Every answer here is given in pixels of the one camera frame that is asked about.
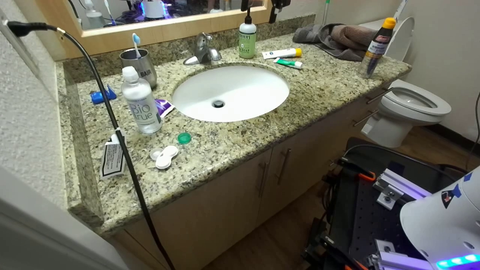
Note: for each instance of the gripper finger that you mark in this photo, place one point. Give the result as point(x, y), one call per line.
point(274, 11)
point(285, 3)

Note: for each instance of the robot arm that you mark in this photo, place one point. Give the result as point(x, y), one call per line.
point(442, 225)

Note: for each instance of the green soap pump bottle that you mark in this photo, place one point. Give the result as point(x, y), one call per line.
point(247, 41)

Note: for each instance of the green and white stick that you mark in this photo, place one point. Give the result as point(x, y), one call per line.
point(326, 11)

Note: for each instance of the white tube with yellow cap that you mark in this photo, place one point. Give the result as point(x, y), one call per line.
point(279, 53)

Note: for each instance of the grey towel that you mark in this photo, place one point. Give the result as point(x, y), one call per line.
point(318, 35)

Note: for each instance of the green and white tube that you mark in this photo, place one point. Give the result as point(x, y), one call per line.
point(288, 63)

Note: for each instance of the brown towel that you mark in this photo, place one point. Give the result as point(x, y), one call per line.
point(352, 35)

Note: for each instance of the chrome tap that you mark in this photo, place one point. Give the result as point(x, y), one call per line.
point(204, 50)

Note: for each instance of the white oval sink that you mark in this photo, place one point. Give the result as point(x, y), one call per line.
point(232, 90)

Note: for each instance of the spray bottle with orange cap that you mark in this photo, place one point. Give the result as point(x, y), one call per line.
point(375, 50)

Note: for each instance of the wooden framed mirror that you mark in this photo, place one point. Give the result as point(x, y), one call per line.
point(157, 28)

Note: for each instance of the blue and white toothbrush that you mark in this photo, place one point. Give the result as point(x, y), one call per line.
point(136, 43)

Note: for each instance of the steel tumbler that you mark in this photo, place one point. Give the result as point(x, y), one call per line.
point(144, 67)

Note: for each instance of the purple packet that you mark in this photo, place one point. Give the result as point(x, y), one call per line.
point(165, 107)

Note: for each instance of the green round cap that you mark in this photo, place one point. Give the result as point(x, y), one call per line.
point(184, 138)

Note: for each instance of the cabinet door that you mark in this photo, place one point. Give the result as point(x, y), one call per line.
point(311, 168)
point(210, 217)

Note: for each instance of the white toilet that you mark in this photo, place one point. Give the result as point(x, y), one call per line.
point(408, 108)

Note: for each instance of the clear lens solution bottle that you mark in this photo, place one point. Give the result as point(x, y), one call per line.
point(141, 105)

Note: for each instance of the white contact lens case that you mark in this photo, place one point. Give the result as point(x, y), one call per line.
point(165, 157)

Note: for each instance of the small blue plastic holder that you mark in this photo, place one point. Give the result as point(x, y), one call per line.
point(99, 96)

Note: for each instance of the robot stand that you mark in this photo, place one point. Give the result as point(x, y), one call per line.
point(369, 221)

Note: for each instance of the white door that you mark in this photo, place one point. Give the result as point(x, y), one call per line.
point(41, 228)

